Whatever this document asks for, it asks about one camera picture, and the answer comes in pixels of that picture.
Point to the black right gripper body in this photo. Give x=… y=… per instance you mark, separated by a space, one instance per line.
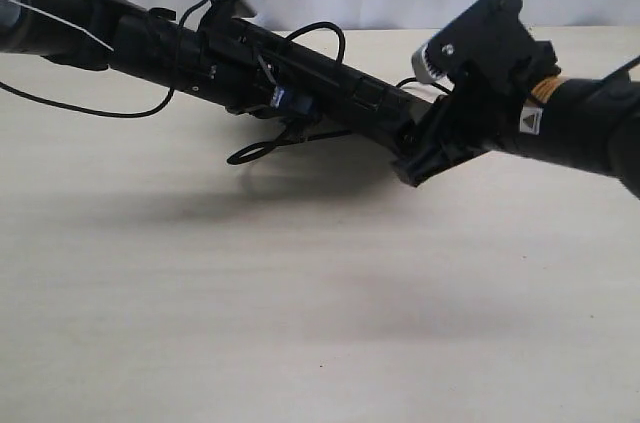
x=493 y=63

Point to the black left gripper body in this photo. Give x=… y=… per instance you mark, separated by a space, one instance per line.
x=260 y=73

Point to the black plastic tool case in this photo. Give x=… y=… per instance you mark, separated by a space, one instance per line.
x=359 y=102

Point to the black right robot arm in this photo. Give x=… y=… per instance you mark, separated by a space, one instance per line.
x=585 y=124

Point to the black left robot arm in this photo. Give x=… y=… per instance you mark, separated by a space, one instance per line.
x=151 y=44

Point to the white zip tie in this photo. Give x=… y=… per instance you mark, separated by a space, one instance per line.
x=47 y=27

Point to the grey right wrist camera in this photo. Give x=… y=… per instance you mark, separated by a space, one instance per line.
x=425 y=71

